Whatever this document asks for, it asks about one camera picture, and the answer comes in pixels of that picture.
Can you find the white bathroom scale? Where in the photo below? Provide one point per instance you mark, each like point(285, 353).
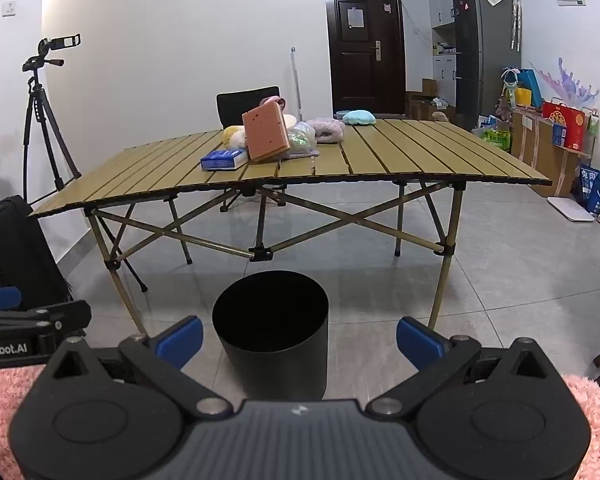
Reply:
point(570, 208)

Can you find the red gift bag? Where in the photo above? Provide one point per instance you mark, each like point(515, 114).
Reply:
point(565, 120)

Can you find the olive folding table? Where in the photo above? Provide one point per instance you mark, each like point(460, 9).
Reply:
point(405, 155)

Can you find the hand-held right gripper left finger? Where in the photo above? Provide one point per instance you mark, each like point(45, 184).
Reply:
point(182, 341)

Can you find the large cardboard box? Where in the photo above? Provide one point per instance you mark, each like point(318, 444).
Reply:
point(535, 145)

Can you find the green plastic bag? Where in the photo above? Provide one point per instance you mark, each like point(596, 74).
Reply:
point(497, 139)

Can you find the black luggage bag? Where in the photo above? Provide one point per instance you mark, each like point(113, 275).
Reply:
point(15, 250)

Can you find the black phone clamp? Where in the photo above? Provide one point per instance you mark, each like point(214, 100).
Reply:
point(62, 41)

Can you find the purple coral wall decoration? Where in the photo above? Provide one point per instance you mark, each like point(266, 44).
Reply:
point(567, 85)

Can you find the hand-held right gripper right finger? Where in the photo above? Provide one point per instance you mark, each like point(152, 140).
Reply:
point(420, 342)

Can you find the person's pink fluffy clothing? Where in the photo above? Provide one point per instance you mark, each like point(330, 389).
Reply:
point(0, 395)

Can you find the paper sheet on door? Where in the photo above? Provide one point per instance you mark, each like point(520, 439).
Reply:
point(355, 18)

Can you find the light blue pet tray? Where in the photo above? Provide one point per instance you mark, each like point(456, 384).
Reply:
point(343, 112)

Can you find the light blue plush toy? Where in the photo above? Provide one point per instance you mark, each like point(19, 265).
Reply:
point(359, 117)

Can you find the yellow gift bag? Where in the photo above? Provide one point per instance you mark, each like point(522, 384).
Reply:
point(523, 96)

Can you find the pink sponge block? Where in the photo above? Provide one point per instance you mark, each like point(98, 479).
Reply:
point(265, 132)

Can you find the black chair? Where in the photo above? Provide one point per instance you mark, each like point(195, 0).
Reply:
point(235, 107)

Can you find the dark brown door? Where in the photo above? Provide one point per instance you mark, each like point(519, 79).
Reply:
point(365, 80)

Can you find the white mop pole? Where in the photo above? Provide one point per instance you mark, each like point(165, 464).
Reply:
point(295, 85)

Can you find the clear plastic bag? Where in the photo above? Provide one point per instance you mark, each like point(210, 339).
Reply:
point(302, 137)

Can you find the black tripod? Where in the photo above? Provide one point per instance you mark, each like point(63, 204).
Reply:
point(33, 82)

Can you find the white wall socket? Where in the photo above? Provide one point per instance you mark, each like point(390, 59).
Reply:
point(9, 8)

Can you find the black round bin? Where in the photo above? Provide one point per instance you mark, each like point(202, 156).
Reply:
point(275, 360)

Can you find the cream plush toy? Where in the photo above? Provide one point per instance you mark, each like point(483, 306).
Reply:
point(289, 122)

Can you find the thin black folding stand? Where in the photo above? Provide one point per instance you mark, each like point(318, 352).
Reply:
point(130, 267)

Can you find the blue gift bag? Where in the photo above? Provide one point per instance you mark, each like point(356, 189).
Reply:
point(531, 82)

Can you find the white base cabinet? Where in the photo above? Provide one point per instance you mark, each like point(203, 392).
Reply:
point(445, 75)

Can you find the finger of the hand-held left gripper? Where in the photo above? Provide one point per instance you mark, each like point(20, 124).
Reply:
point(70, 316)
point(0, 299)

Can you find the small cardboard box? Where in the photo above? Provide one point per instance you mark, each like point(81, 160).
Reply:
point(420, 105)

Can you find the blue tissue pack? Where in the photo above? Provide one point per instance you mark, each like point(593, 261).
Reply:
point(222, 160)

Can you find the blue printed bag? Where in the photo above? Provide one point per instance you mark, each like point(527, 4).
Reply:
point(592, 187)

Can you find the yellow and white plush toy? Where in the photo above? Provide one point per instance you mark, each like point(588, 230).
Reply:
point(234, 136)

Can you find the grey refrigerator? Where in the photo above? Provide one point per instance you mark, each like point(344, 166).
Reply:
point(485, 50)

